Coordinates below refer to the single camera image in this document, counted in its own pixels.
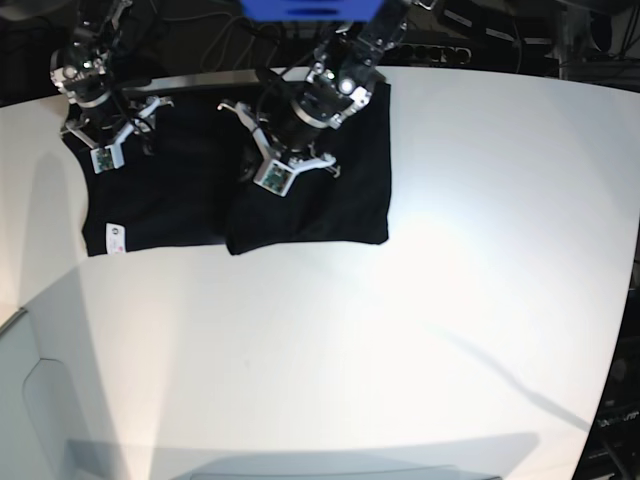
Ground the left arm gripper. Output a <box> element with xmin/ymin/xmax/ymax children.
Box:
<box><xmin>217</xmin><ymin>89</ymin><xmax>342</xmax><ymax>190</ymax></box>

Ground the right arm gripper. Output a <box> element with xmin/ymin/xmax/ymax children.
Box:
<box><xmin>59</xmin><ymin>92</ymin><xmax>174</xmax><ymax>174</ymax></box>

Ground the black T-shirt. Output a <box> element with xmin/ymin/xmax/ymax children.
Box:
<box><xmin>63</xmin><ymin>84</ymin><xmax>392</xmax><ymax>256</ymax></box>

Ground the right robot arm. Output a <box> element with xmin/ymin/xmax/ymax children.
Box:
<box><xmin>50</xmin><ymin>1</ymin><xmax>174</xmax><ymax>174</ymax></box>

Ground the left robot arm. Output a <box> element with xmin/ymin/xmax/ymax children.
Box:
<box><xmin>218</xmin><ymin>1</ymin><xmax>413</xmax><ymax>197</ymax></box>

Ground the blue box overhead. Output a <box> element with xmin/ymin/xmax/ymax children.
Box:
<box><xmin>240</xmin><ymin>0</ymin><xmax>383</xmax><ymax>22</ymax></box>

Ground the black power strip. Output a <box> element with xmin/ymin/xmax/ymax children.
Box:
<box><xmin>394</xmin><ymin>44</ymin><xmax>472</xmax><ymax>66</ymax></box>

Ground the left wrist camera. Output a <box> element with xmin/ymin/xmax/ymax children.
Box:
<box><xmin>253</xmin><ymin>160</ymin><xmax>294</xmax><ymax>197</ymax></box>

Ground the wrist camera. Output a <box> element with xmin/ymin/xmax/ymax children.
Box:
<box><xmin>253</xmin><ymin>160</ymin><xmax>294</xmax><ymax>197</ymax></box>
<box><xmin>90</xmin><ymin>145</ymin><xmax>124</xmax><ymax>175</ymax></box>

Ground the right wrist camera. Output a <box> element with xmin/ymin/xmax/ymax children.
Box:
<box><xmin>90</xmin><ymin>145</ymin><xmax>124</xmax><ymax>175</ymax></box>

